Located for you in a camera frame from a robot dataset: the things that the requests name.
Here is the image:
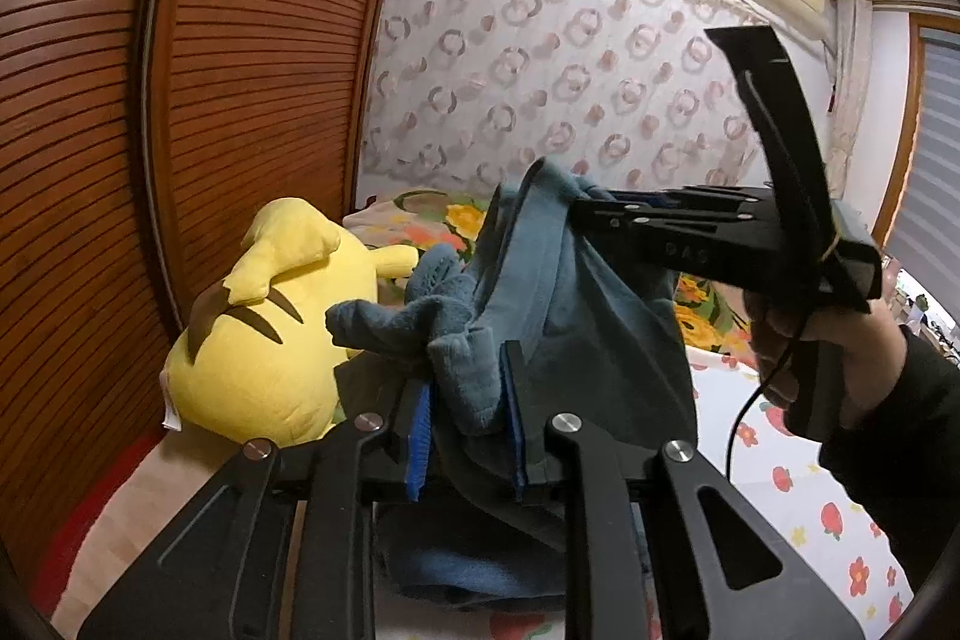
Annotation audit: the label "pink circle pattern curtain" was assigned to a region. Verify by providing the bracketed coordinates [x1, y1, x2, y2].
[358, 0, 768, 197]

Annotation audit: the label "black sleeve right forearm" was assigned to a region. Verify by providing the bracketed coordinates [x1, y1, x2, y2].
[820, 333, 958, 588]

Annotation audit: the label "brown louvered wardrobe door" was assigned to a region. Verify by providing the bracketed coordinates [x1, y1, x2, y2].
[2, 0, 381, 578]

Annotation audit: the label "black cable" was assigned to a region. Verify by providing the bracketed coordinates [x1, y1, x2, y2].
[724, 308, 809, 484]

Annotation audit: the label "grey zebra window blind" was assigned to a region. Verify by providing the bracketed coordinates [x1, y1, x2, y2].
[887, 26, 960, 308]

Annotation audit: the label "right hand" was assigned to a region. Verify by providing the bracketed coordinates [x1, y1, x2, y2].
[745, 292, 908, 443]

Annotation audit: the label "white floral strawberry bedsheet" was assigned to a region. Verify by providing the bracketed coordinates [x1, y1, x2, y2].
[478, 345, 921, 640]

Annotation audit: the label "yellow plush toy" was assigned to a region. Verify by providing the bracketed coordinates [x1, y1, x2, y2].
[160, 198, 418, 447]

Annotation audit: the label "teal green shorts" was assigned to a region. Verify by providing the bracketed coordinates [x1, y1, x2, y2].
[325, 159, 697, 609]

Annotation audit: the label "cream side curtain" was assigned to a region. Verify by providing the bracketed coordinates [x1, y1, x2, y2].
[827, 0, 874, 198]

